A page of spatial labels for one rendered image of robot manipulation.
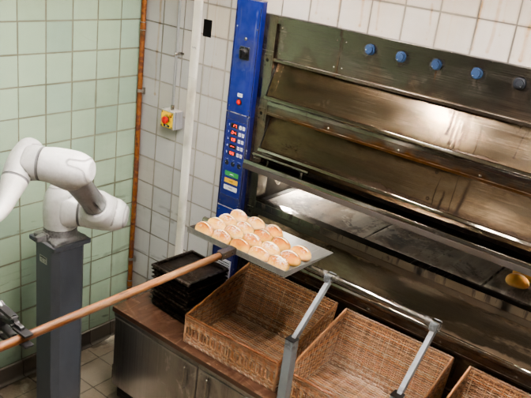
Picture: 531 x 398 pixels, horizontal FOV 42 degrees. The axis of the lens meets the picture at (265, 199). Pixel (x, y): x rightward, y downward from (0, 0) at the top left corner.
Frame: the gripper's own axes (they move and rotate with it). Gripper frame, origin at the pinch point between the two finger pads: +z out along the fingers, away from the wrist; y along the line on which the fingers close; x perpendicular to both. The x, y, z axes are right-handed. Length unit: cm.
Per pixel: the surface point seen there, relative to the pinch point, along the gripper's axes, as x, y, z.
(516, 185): -156, -47, 91
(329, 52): -157, -79, -4
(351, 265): -156, 15, 27
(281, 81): -156, -61, -27
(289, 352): -95, 29, 39
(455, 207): -154, -31, 70
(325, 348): -137, 50, 32
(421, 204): -151, -28, 56
